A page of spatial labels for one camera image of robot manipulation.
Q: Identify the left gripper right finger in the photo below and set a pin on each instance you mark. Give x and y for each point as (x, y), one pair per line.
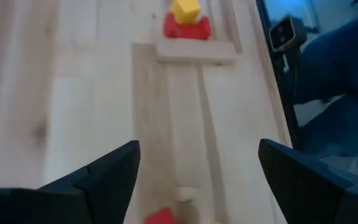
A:
(315, 199)

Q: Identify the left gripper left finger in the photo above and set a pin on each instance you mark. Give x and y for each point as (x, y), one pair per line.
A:
(73, 202)

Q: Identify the natural wood arch block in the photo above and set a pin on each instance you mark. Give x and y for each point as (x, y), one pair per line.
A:
(186, 193)

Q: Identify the long natural wood plank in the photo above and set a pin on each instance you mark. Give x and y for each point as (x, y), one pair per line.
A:
(197, 51)

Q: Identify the red arch block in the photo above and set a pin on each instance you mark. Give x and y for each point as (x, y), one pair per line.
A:
(186, 31)

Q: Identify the yellow cube block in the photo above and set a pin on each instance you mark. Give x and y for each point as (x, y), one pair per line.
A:
(185, 11)

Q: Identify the red wooden block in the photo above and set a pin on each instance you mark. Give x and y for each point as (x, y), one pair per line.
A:
(160, 217)

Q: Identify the person's leg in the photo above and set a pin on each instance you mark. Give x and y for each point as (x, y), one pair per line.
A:
(337, 77)

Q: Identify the small black table camera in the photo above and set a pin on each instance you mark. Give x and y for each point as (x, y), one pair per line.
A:
(284, 32)

